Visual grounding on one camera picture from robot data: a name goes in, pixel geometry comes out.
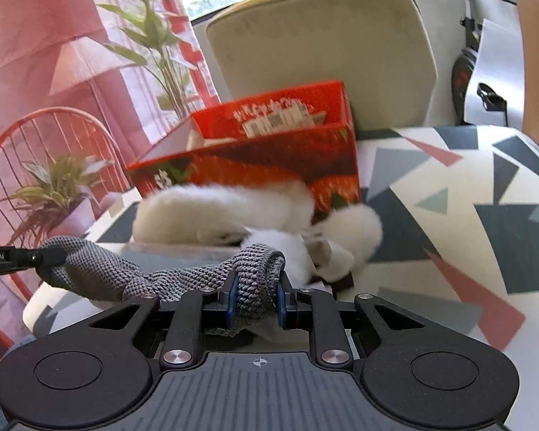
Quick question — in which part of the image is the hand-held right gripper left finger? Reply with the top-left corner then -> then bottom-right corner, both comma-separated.
87,274 -> 240,367

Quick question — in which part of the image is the cream chair back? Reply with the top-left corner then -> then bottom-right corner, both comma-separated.
205,0 -> 441,133

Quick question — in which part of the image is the pink curtain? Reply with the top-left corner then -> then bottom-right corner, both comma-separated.
0,0 -> 221,189

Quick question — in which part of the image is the white fluffy scarf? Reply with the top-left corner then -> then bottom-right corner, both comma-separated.
132,179 -> 384,289

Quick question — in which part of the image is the geometric patterned tablecloth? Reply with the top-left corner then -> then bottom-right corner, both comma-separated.
22,125 -> 539,414

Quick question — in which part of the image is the grey knitted scarf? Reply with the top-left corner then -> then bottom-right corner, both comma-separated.
35,236 -> 287,338

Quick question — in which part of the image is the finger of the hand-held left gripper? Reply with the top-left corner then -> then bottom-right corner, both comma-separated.
0,246 -> 67,278

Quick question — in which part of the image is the tall green plant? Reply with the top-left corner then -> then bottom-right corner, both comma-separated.
96,0 -> 207,120

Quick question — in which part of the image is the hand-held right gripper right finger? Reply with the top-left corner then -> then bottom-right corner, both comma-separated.
276,277 -> 428,366

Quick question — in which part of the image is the small potted plant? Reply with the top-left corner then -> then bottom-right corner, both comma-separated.
0,155 -> 118,252

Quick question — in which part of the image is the black exercise machine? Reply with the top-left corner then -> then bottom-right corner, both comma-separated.
431,0 -> 522,124

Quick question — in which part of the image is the red strawberry print box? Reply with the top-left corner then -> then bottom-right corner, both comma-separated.
126,80 -> 362,225

